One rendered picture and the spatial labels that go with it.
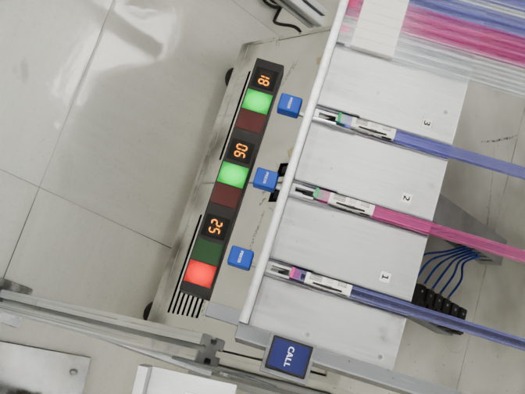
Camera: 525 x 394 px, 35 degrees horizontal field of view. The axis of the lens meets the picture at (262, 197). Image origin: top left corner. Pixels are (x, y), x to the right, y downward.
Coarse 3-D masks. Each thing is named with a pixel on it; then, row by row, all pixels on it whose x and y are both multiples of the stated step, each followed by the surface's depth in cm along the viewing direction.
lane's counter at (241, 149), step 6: (234, 138) 112; (234, 144) 112; (240, 144) 112; (246, 144) 112; (252, 144) 112; (234, 150) 112; (240, 150) 112; (246, 150) 112; (252, 150) 112; (228, 156) 112; (234, 156) 112; (240, 156) 112; (246, 156) 112; (246, 162) 111
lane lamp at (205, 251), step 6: (198, 240) 109; (204, 240) 109; (198, 246) 108; (204, 246) 108; (210, 246) 108; (216, 246) 108; (222, 246) 108; (198, 252) 108; (204, 252) 108; (210, 252) 108; (216, 252) 108; (192, 258) 108; (198, 258) 108; (204, 258) 108; (210, 258) 108; (216, 258) 108; (216, 264) 108
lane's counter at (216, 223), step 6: (210, 216) 109; (216, 216) 109; (210, 222) 109; (216, 222) 109; (222, 222) 109; (228, 222) 109; (204, 228) 109; (210, 228) 109; (216, 228) 109; (222, 228) 109; (204, 234) 109; (210, 234) 109; (216, 234) 109; (222, 234) 109; (222, 240) 109
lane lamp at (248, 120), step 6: (240, 114) 113; (246, 114) 113; (252, 114) 113; (258, 114) 113; (240, 120) 113; (246, 120) 113; (252, 120) 113; (258, 120) 113; (264, 120) 113; (240, 126) 113; (246, 126) 113; (252, 126) 113; (258, 126) 113; (258, 132) 112
